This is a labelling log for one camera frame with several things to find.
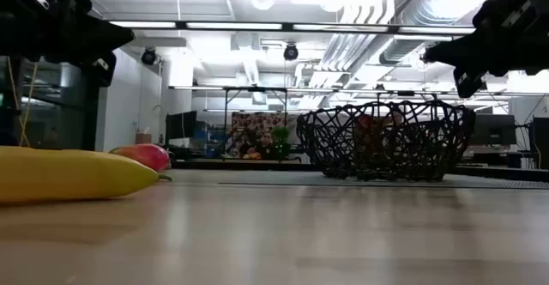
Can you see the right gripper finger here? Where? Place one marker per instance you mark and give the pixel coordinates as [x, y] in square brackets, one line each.
[468, 82]
[476, 55]

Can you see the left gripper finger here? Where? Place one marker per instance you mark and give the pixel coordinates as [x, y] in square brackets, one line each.
[102, 68]
[96, 38]

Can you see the red-green mango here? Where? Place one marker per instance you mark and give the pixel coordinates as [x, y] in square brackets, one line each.
[148, 154]

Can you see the yellow banana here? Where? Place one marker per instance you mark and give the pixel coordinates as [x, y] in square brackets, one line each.
[64, 173]

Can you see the black ceiling spotlight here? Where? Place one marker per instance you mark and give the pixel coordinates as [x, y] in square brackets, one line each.
[148, 56]
[291, 52]

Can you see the black computer monitor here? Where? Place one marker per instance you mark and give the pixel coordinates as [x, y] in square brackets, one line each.
[541, 139]
[181, 125]
[493, 129]

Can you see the cardboard box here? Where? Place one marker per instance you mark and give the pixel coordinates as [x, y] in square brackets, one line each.
[143, 138]

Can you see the black overhead light bar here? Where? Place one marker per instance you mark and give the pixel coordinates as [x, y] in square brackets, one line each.
[233, 26]

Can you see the brown patterned panel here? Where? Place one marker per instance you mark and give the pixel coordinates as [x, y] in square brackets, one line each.
[257, 122]

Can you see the person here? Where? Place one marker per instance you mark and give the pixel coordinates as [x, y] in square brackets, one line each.
[266, 141]

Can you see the green potted plant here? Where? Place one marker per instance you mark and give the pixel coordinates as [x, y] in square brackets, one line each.
[281, 137]

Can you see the black metal frame stand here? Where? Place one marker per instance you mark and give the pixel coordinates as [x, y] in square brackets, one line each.
[226, 117]

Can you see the black aluminium table frame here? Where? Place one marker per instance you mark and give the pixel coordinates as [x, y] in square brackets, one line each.
[240, 165]

